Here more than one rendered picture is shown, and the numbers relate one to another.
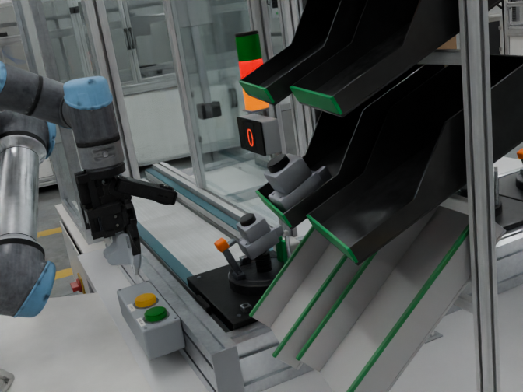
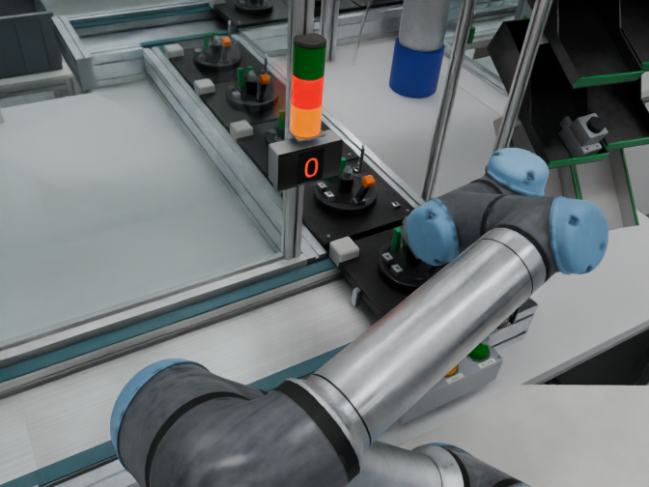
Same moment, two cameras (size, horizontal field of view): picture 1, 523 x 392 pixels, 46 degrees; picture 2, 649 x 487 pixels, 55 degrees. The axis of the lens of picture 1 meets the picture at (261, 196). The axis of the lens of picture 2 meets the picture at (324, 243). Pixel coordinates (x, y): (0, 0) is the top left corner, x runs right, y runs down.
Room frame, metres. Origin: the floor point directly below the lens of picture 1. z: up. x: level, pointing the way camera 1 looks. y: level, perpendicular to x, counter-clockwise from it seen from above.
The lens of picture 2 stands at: (1.41, 0.88, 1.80)
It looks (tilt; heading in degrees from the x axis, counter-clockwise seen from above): 41 degrees down; 260
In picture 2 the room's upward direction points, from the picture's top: 5 degrees clockwise
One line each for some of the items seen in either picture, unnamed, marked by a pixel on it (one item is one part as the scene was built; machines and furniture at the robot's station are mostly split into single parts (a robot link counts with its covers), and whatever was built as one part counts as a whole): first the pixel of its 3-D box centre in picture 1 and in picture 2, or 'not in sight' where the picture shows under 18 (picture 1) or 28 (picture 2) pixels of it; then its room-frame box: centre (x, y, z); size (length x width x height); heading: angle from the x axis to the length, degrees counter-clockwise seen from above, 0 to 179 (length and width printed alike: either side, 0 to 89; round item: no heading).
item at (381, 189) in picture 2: not in sight; (346, 181); (1.18, -0.22, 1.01); 0.24 x 0.24 x 0.13; 23
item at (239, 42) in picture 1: (248, 47); (309, 58); (1.30, -0.02, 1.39); 0.05 x 0.05 x 0.05
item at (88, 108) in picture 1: (90, 110); (508, 196); (1.07, 0.27, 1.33); 0.09 x 0.08 x 0.11; 30
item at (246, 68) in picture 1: (252, 71); (307, 88); (1.30, -0.02, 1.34); 0.05 x 0.05 x 0.05
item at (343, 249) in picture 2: (287, 250); (343, 252); (1.21, -0.04, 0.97); 0.05 x 0.05 x 0.04; 23
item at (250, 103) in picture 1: (255, 96); (305, 116); (1.30, -0.02, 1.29); 0.05 x 0.05 x 0.05
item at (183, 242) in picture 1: (223, 257); (268, 331); (1.36, 0.11, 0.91); 0.84 x 0.28 x 0.10; 23
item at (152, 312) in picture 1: (156, 316); (476, 351); (1.01, 0.22, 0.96); 0.04 x 0.04 x 0.02
